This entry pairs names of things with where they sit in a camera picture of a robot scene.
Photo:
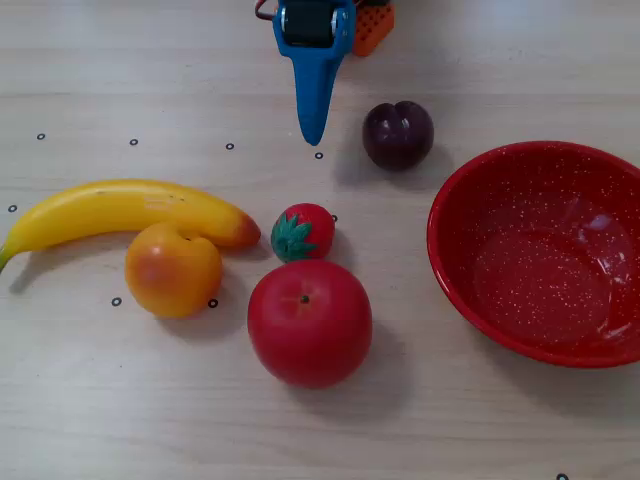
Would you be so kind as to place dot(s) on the orange yellow peach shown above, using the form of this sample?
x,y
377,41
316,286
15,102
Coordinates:
x,y
172,272

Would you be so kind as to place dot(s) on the red apple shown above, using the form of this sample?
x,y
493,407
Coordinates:
x,y
310,325

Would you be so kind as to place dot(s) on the yellow banana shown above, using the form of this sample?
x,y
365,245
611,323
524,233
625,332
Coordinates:
x,y
125,205

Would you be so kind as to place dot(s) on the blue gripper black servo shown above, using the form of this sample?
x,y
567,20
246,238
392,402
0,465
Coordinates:
x,y
311,59

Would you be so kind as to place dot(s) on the red speckled bowl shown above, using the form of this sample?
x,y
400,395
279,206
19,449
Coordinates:
x,y
540,260

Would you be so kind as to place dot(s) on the dark purple plum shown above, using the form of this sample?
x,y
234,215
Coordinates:
x,y
397,135

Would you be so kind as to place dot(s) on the red strawberry green leaves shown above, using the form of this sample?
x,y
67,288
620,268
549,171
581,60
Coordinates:
x,y
305,232

